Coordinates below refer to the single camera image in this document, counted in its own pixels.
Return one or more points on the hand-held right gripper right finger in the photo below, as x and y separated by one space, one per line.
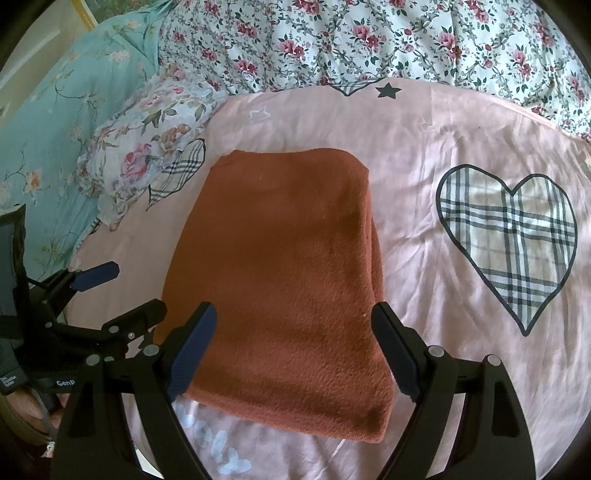
392 344

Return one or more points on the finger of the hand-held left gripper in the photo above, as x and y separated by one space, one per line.
94 276
138 316

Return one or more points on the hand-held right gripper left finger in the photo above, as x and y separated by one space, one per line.
194 344

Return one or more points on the orange knit sweater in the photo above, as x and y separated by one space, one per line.
281 277

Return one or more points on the large flower print pillow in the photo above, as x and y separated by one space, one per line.
138 147

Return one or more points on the teal floral blanket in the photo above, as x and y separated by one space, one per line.
55 115

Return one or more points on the pink heart print bedsheet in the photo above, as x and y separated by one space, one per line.
438 152

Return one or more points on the white red floral quilt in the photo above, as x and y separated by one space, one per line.
369 37

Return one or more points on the framed green wall picture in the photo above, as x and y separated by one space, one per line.
86 11

